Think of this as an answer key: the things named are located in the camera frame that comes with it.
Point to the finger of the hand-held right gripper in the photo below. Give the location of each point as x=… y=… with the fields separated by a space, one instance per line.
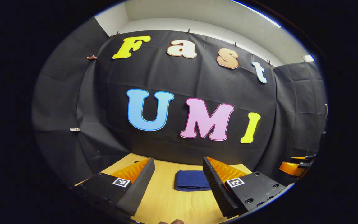
x=299 y=158
x=292 y=169

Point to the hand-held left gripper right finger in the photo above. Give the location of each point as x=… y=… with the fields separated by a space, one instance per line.
x=214 y=183

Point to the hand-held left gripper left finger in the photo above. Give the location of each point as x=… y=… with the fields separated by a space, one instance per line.
x=141 y=183

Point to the blue jeans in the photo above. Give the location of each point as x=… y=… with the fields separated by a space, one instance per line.
x=191 y=180

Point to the small white clip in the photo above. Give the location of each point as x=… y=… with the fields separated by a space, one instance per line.
x=75 y=129

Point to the black backdrop cloth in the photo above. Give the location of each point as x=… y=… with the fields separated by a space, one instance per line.
x=197 y=81

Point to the small red clip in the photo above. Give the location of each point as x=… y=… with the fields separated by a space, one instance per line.
x=91 y=57

